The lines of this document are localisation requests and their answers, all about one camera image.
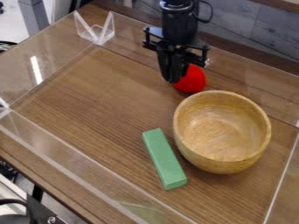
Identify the wooden bowl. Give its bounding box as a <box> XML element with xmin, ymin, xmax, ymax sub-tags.
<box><xmin>172</xmin><ymin>90</ymin><xmax>272</xmax><ymax>174</ymax></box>

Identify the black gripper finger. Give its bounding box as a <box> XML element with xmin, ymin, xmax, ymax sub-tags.
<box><xmin>156</xmin><ymin>48</ymin><xmax>172</xmax><ymax>82</ymax></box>
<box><xmin>171</xmin><ymin>53</ymin><xmax>188</xmax><ymax>84</ymax></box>

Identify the black clamp device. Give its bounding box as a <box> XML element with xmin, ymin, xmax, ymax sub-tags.
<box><xmin>0</xmin><ymin>196</ymin><xmax>68</xmax><ymax>224</ymax></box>

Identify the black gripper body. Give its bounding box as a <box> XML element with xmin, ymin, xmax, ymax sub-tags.
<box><xmin>143</xmin><ymin>26</ymin><xmax>210</xmax><ymax>67</ymax></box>

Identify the clear acrylic enclosure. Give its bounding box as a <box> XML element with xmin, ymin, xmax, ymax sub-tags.
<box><xmin>0</xmin><ymin>9</ymin><xmax>299</xmax><ymax>224</ymax></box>

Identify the red plush strawberry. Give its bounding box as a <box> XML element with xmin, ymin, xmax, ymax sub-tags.
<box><xmin>174</xmin><ymin>64</ymin><xmax>207</xmax><ymax>94</ymax></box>

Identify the green rectangular block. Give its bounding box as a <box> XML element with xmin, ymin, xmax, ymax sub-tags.
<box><xmin>143</xmin><ymin>129</ymin><xmax>187</xmax><ymax>191</ymax></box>

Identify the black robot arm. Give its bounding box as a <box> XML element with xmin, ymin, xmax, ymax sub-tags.
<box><xmin>143</xmin><ymin>0</ymin><xmax>214</xmax><ymax>84</ymax></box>

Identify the grey table leg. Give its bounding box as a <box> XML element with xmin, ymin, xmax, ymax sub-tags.
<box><xmin>17</xmin><ymin>0</ymin><xmax>51</xmax><ymax>36</ymax></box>

